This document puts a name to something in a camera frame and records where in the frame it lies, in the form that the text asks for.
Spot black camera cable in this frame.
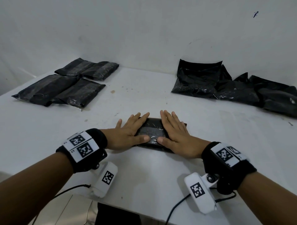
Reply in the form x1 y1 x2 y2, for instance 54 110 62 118
165 188 237 225
31 184 92 225

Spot black left wristband with markers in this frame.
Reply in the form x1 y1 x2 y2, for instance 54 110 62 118
55 128 108 174

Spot person's right hand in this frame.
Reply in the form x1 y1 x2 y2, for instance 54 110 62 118
157 110 212 159

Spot row of black plastic packets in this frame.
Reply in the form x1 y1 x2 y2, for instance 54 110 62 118
171 59 297 118

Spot person's left hand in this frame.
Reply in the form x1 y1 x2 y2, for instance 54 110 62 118
100 112 151 151

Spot black packet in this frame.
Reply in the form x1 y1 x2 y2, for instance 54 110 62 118
133 117 187 154
139 126 168 142

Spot person's left forearm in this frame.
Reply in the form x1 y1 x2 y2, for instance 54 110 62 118
0 152 75 225

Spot black left camera cable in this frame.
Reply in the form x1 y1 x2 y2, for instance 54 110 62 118
31 184 92 225

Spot glossy black plastic bag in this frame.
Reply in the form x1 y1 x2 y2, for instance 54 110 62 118
50 78 106 108

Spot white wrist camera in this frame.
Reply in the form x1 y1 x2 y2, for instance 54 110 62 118
90 161 118 198
184 172 220 215

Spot person's right forearm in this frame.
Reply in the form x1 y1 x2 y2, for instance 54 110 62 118
236 171 297 225

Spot black right camera cable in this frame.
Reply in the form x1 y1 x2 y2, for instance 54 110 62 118
165 188 237 225

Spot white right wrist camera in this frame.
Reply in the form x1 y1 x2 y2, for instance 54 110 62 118
184 172 220 215

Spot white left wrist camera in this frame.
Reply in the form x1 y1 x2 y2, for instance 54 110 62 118
90 161 118 198

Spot crinkled black plastic bag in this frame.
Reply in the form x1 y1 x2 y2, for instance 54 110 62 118
80 61 120 81

